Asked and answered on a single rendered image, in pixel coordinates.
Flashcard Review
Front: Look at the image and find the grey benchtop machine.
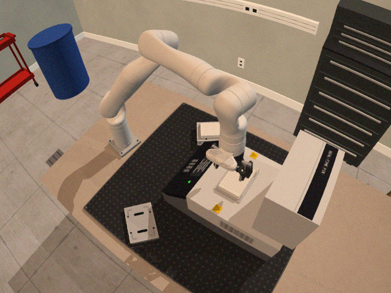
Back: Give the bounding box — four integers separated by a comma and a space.
162, 130, 345, 261

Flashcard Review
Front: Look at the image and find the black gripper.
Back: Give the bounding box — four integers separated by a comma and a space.
210, 143, 253, 182

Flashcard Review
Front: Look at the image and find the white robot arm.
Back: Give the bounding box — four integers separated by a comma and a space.
99, 30, 257, 172

